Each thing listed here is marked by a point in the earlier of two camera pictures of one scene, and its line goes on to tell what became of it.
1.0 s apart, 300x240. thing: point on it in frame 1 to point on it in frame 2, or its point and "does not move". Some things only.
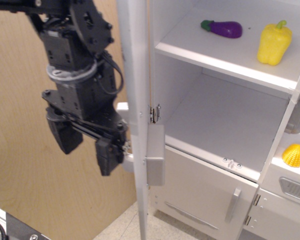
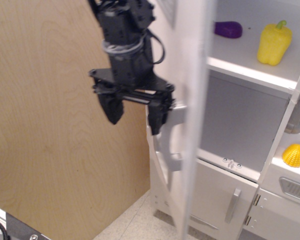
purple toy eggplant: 230,29 does not move
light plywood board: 63,196 does not move
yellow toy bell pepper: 274,43 does not move
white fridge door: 135,20 to 187,31
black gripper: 88,106 to 133,76
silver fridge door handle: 123,110 to 177,115
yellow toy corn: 293,155 does not move
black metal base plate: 17,229 does not move
